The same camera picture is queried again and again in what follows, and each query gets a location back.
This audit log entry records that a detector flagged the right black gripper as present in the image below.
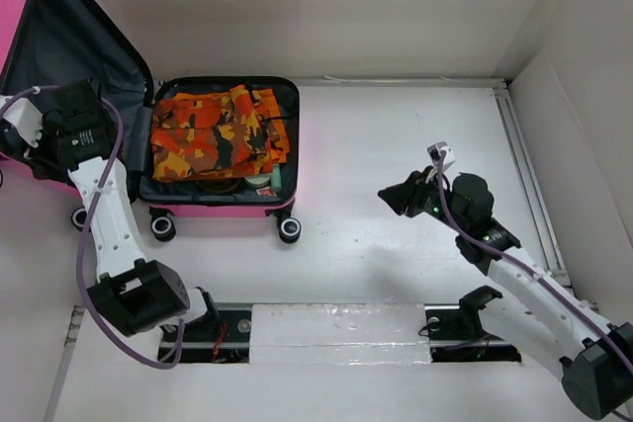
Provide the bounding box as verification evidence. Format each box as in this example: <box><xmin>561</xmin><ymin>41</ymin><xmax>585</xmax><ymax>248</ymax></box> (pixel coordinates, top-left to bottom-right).
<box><xmin>377</xmin><ymin>165</ymin><xmax>468</xmax><ymax>233</ymax></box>

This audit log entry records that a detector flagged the pink hard-shell suitcase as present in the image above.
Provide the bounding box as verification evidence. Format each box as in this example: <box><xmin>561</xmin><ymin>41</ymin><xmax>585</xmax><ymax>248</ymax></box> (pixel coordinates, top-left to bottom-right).
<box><xmin>1</xmin><ymin>0</ymin><xmax>301</xmax><ymax>243</ymax></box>

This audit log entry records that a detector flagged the round pale green jar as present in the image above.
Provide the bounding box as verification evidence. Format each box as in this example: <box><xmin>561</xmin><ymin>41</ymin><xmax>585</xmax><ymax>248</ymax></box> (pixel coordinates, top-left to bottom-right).
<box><xmin>244</xmin><ymin>173</ymin><xmax>271</xmax><ymax>189</ymax></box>

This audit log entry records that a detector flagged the orange camouflage garment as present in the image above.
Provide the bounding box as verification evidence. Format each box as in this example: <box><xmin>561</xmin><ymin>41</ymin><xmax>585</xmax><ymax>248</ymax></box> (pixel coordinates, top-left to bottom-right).
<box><xmin>150</xmin><ymin>84</ymin><xmax>291</xmax><ymax>183</ymax></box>

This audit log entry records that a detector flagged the green tube white cap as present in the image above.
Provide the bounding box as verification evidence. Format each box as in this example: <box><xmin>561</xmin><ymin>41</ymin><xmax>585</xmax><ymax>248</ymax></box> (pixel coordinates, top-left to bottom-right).
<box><xmin>270</xmin><ymin>164</ymin><xmax>283</xmax><ymax>194</ymax></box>

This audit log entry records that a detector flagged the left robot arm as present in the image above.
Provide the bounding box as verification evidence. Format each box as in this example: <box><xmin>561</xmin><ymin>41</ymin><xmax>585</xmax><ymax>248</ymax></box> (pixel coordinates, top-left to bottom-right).
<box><xmin>2</xmin><ymin>82</ymin><xmax>221</xmax><ymax>340</ymax></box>

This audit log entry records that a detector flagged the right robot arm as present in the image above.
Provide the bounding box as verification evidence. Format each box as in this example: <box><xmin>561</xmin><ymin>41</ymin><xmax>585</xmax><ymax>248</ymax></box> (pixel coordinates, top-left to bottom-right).
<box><xmin>378</xmin><ymin>166</ymin><xmax>632</xmax><ymax>420</ymax></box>

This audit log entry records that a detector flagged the small red white packet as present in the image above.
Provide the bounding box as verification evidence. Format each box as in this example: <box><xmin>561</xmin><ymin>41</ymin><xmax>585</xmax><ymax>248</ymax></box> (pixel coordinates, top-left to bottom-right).
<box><xmin>256</xmin><ymin>187</ymin><xmax>277</xmax><ymax>197</ymax></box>

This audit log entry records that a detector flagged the brown over-ear headphones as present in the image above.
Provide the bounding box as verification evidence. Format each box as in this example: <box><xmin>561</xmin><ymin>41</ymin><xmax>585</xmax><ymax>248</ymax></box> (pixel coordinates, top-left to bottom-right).
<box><xmin>196</xmin><ymin>178</ymin><xmax>242</xmax><ymax>195</ymax></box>

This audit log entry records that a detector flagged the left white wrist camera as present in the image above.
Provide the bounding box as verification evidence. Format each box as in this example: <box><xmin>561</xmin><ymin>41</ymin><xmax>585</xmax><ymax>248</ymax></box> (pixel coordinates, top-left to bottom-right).
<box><xmin>1</xmin><ymin>96</ymin><xmax>44</xmax><ymax>148</ymax></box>

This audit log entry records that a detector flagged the aluminium rail right side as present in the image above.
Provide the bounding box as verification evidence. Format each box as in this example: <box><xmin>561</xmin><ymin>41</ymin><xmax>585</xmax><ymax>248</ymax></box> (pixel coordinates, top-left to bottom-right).
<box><xmin>494</xmin><ymin>81</ymin><xmax>576</xmax><ymax>295</ymax></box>

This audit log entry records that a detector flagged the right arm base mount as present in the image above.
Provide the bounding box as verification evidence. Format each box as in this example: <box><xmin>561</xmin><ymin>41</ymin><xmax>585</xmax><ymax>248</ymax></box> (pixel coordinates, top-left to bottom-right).
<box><xmin>418</xmin><ymin>286</ymin><xmax>522</xmax><ymax>363</ymax></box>

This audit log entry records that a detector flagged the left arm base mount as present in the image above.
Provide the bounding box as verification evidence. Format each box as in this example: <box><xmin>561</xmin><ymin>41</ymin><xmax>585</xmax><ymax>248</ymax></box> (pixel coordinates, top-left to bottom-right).
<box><xmin>157</xmin><ymin>287</ymin><xmax>253</xmax><ymax>364</ymax></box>

